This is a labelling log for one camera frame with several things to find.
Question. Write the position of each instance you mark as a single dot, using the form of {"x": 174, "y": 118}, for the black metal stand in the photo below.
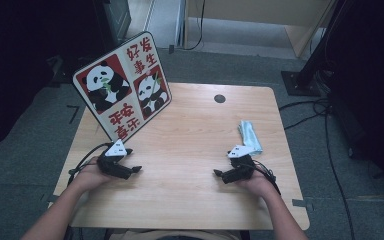
{"x": 301, "y": 83}

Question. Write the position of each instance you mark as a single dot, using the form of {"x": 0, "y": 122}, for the person's right hand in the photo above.
{"x": 261, "y": 185}

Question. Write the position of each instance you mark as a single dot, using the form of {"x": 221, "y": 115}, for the grey floor tape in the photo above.
{"x": 52, "y": 199}
{"x": 300, "y": 202}

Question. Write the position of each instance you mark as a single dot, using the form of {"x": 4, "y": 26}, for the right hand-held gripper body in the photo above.
{"x": 241, "y": 170}

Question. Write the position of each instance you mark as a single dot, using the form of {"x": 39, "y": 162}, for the panda picture sign board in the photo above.
{"x": 126, "y": 83}

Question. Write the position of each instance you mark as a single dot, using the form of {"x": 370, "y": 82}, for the black stand base plate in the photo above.
{"x": 63, "y": 71}

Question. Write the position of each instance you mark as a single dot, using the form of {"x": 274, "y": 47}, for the light wooden cabinet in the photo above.
{"x": 246, "y": 8}

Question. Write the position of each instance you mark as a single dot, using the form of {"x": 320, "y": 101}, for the round dark table grommet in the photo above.
{"x": 219, "y": 98}

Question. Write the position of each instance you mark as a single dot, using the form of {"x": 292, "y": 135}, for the light blue cloth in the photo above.
{"x": 249, "y": 135}

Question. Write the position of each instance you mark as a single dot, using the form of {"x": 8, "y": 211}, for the bent black floor tape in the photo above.
{"x": 76, "y": 111}

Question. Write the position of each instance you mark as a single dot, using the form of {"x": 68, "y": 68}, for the dark curtain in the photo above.
{"x": 373, "y": 83}
{"x": 13, "y": 66}

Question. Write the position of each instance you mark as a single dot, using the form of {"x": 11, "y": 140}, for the person's beige clothing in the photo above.
{"x": 140, "y": 235}

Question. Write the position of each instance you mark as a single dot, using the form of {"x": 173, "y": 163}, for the person's left hand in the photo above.
{"x": 88, "y": 176}

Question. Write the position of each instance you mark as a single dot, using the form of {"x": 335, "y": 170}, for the dark floor tape strip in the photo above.
{"x": 171, "y": 49}

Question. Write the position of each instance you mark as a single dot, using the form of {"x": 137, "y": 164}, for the dark cabinet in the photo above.
{"x": 113, "y": 16}

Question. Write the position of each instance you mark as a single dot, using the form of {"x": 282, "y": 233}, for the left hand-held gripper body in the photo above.
{"x": 115, "y": 151}

